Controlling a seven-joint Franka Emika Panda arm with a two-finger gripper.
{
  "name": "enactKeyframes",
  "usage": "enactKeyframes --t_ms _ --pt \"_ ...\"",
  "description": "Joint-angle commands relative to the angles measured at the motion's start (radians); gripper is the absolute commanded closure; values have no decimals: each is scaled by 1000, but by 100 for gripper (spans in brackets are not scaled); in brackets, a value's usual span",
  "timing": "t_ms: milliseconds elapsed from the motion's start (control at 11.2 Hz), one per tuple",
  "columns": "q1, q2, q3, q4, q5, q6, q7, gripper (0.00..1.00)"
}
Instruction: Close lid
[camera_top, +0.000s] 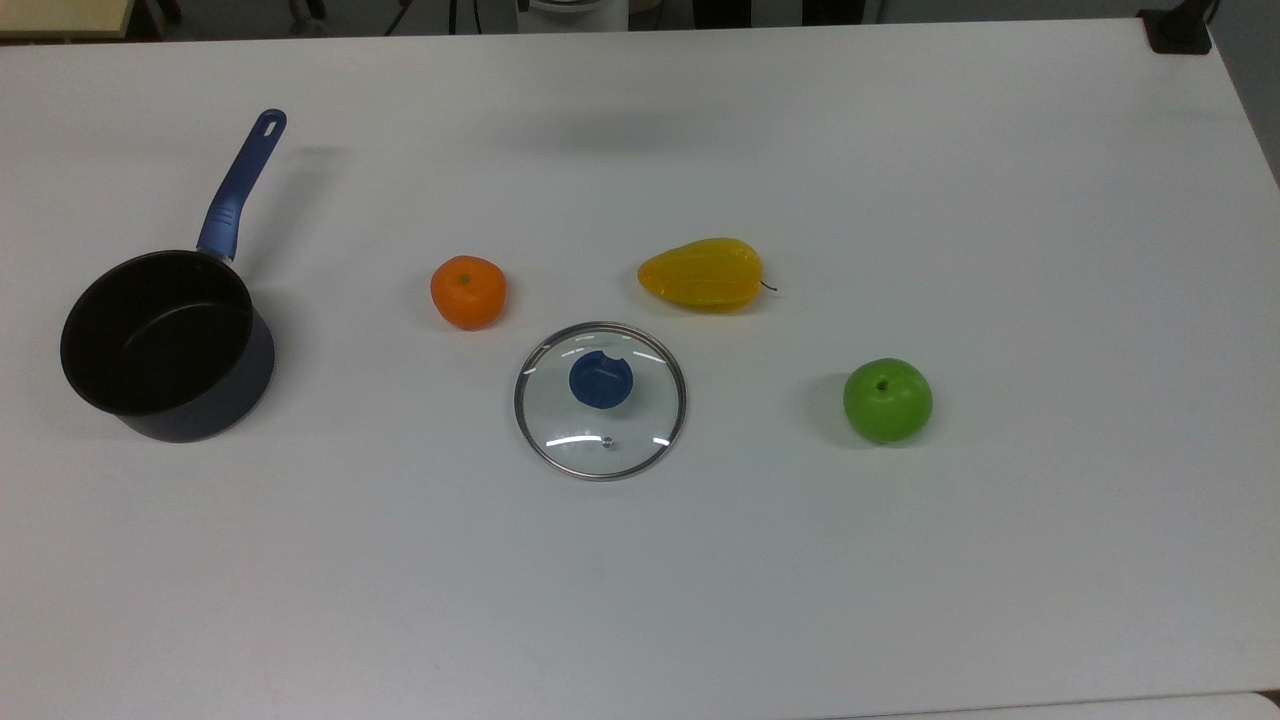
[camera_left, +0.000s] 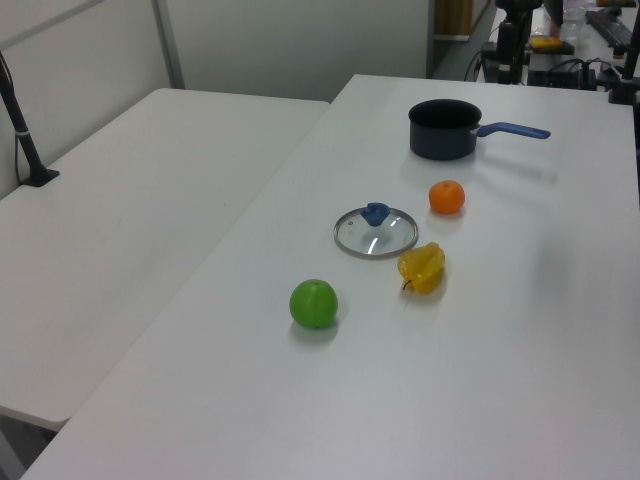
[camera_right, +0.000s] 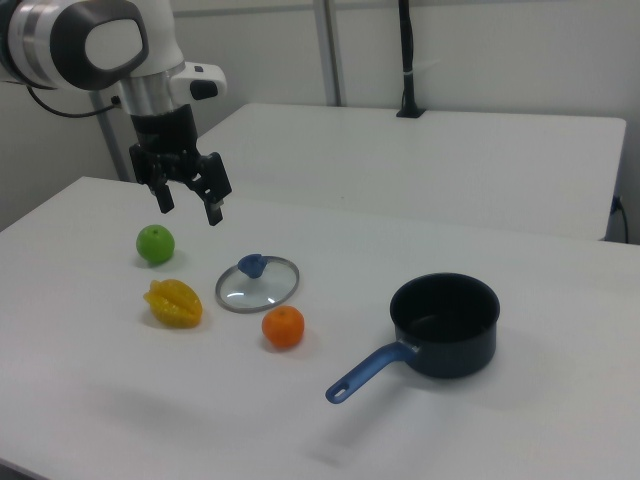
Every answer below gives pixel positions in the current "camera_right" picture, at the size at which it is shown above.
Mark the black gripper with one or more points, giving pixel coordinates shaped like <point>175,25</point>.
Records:
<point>167,135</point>

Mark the glass lid with blue knob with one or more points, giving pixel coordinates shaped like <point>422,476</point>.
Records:
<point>257,287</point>

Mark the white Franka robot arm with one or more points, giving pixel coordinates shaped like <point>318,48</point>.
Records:
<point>40,40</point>

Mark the green toy apple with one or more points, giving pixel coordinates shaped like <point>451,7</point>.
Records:
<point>155,244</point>

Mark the yellow toy starfruit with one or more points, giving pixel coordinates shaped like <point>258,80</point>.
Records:
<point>174,304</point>

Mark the orange toy mandarin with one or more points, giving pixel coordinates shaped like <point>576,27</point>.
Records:
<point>283,327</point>

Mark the white side table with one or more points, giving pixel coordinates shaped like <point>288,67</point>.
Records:
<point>425,165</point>

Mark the grey partition frame post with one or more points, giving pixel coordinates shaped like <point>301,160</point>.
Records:
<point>112,145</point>

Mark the grey aluminium frame post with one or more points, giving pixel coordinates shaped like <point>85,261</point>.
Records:
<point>331,50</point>

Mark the black camera stand pole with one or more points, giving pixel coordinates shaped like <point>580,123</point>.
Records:
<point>410,55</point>

